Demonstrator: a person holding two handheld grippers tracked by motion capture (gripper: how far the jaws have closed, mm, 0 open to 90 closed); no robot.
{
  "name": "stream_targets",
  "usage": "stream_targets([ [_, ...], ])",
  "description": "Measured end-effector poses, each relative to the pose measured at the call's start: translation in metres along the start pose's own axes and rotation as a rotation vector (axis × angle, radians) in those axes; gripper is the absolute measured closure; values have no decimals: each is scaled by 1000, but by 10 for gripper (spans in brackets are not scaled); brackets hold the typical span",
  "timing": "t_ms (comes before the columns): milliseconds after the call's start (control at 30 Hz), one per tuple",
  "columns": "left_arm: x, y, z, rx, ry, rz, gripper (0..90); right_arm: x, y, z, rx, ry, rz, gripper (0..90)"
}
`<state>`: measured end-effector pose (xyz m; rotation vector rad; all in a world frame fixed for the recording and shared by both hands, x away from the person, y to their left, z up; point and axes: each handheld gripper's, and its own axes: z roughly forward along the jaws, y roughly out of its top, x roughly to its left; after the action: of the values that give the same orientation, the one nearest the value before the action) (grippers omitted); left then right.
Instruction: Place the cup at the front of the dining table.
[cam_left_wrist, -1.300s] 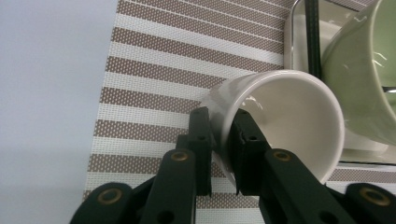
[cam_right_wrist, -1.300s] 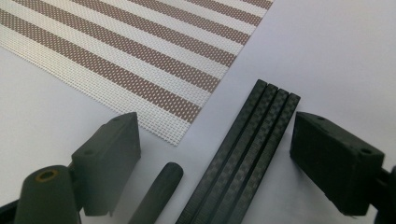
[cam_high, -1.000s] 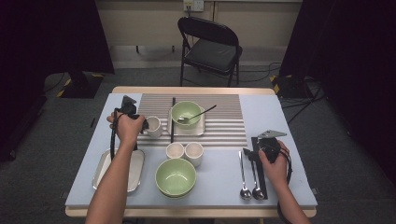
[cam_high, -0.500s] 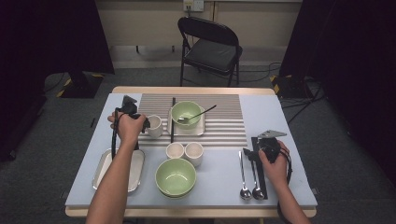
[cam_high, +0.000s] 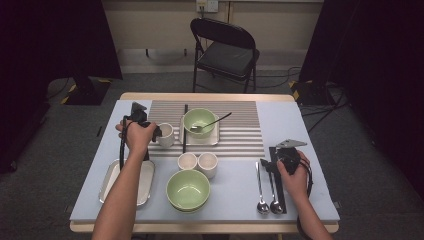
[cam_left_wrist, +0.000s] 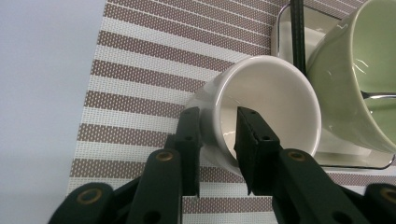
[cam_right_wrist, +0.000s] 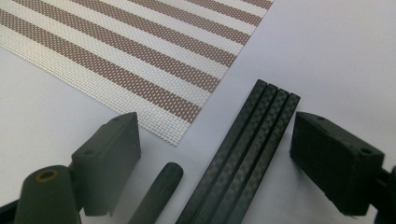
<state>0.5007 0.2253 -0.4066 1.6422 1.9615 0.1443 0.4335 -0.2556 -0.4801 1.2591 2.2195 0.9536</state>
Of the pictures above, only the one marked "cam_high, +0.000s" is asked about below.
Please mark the small black floor strip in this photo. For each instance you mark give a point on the small black floor strip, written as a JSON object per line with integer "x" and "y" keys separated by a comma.
{"x": 99, "y": 131}

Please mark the person's left hand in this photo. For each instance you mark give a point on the person's left hand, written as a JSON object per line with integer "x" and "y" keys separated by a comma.
{"x": 138, "y": 136}

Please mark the light blue table cover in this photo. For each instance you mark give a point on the light blue table cover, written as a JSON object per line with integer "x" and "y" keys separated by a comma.
{"x": 110, "y": 133}

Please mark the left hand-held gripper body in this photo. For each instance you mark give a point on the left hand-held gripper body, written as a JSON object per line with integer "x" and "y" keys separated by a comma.
{"x": 139, "y": 115}

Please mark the person's right hand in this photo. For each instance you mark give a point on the person's right hand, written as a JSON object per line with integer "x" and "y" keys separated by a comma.
{"x": 295, "y": 181}

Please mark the white cup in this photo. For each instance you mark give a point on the white cup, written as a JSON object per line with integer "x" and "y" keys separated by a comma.
{"x": 166, "y": 135}
{"x": 208, "y": 160}
{"x": 187, "y": 160}

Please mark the black curtain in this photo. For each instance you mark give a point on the black curtain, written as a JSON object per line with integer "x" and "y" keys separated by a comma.
{"x": 50, "y": 50}
{"x": 373, "y": 66}

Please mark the wooden table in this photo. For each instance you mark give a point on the wooden table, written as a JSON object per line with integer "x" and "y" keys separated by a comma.
{"x": 206, "y": 96}

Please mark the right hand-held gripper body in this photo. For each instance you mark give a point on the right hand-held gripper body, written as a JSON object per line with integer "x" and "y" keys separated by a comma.
{"x": 288, "y": 156}

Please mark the silver spoon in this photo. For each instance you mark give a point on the silver spoon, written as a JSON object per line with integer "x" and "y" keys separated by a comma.
{"x": 195, "y": 128}
{"x": 275, "y": 207}
{"x": 262, "y": 207}

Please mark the white square plate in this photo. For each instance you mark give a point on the white square plate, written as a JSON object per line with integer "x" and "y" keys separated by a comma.
{"x": 205, "y": 140}
{"x": 146, "y": 180}

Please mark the green bowl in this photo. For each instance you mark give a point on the green bowl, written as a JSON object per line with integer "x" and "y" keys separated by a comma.
{"x": 203, "y": 116}
{"x": 188, "y": 188}
{"x": 188, "y": 211}

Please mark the black folding chair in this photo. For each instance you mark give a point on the black folding chair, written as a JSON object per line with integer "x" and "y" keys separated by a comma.
{"x": 226, "y": 58}

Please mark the striped placemat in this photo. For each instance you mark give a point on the striped placemat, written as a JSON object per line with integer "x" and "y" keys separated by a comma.
{"x": 240, "y": 133}

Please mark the white wall socket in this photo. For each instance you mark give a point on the white wall socket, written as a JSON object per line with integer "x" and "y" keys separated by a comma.
{"x": 208, "y": 5}

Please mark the black stand base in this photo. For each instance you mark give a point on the black stand base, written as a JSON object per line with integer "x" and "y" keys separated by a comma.
{"x": 86, "y": 93}
{"x": 310, "y": 95}

